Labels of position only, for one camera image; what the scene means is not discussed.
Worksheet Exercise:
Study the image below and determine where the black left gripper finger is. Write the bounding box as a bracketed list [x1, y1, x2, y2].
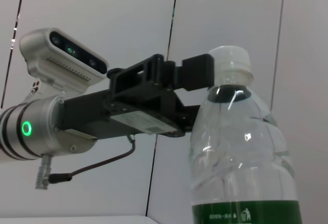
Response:
[107, 53, 216, 99]

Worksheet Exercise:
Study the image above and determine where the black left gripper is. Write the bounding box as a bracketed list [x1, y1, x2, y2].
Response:
[58, 90, 201, 140]

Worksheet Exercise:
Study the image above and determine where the clear bottle with green label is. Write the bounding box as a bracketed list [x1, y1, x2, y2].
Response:
[188, 45, 304, 224]

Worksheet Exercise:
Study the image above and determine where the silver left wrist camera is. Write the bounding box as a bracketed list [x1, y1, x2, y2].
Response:
[19, 28, 108, 99]

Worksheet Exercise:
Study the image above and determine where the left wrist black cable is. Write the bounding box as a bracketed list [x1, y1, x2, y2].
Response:
[34, 134, 136, 190]

